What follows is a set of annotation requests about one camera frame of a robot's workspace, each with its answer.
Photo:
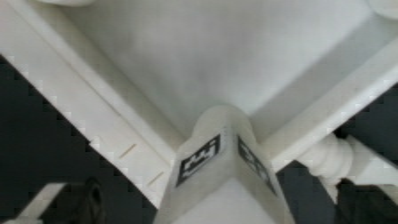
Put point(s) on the white leg front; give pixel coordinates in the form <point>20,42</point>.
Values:
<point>342,159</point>

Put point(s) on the white leg with tag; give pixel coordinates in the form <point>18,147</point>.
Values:
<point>223,189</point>

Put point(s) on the white square tabletop tray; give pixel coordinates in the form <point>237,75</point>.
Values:
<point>137,61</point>

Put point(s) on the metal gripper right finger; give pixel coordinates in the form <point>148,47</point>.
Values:
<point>365,205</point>

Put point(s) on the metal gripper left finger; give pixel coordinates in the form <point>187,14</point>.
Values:
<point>66,204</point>

